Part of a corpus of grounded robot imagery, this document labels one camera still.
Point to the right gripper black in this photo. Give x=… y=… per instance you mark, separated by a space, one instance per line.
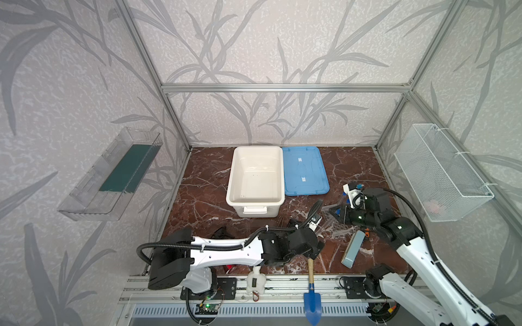
x=344 y=212

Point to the clear acrylic test tube rack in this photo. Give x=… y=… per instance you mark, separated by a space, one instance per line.
x=330 y=228

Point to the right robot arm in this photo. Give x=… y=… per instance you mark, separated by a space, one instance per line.
x=396 y=221

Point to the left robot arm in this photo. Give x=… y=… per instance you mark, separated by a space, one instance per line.
x=185 y=260

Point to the teal grey rectangular box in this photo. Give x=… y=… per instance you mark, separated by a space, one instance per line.
x=353 y=249

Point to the white plastic figurine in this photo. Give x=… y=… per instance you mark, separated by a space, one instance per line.
x=256 y=281

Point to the red spray bottle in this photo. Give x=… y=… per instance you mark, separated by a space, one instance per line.
x=222 y=234

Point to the white plastic storage bin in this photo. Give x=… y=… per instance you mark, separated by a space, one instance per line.
x=256 y=183

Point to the blue plastic bin lid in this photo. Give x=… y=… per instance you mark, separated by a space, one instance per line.
x=304 y=172

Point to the green circuit board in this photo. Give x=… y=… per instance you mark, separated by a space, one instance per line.
x=207 y=309

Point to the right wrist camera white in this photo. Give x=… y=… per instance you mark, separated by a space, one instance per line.
x=353 y=191

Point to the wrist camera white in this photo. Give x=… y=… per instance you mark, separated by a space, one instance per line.
x=314 y=222
x=353 y=191

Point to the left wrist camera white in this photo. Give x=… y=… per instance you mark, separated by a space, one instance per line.
x=314 y=222

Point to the blue garden trowel wooden handle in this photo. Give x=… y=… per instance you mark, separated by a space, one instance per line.
x=312 y=300

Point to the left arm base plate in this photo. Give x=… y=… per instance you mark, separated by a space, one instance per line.
x=224 y=289

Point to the white wire mesh basket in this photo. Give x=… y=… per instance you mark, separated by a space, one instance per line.
x=444 y=182

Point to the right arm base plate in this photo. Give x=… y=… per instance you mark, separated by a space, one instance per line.
x=354 y=287

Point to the aluminium front rail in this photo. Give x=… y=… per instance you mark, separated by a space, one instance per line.
x=278 y=288

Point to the clear wall shelf green liner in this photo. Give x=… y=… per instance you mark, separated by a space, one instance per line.
x=106 y=190

